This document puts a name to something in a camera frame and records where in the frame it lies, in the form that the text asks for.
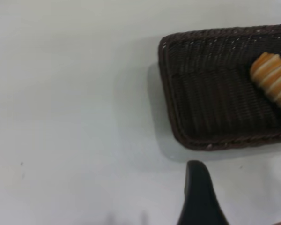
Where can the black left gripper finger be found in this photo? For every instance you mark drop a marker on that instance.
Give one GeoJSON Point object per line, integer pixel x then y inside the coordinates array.
{"type": "Point", "coordinates": [199, 197]}

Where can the black woven basket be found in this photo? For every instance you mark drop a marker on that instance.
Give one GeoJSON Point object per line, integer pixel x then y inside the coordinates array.
{"type": "Point", "coordinates": [215, 93]}

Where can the ridged orange bread roll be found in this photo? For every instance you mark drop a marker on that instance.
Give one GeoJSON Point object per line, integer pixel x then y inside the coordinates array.
{"type": "Point", "coordinates": [271, 79]}

